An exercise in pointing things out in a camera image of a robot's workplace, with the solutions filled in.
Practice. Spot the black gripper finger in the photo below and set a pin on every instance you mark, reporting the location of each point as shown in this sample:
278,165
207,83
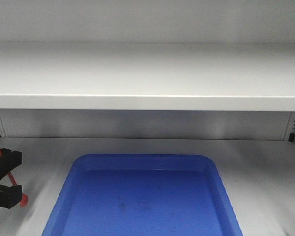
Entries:
10,196
8,161

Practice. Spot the red plastic spoon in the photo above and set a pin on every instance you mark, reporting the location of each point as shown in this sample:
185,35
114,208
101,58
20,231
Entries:
23,202

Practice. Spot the grey cabinet shelf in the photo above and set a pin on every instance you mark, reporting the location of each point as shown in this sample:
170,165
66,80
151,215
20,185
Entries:
100,76

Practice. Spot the blue plastic tray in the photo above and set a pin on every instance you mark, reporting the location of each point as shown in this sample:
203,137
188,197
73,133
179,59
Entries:
143,195

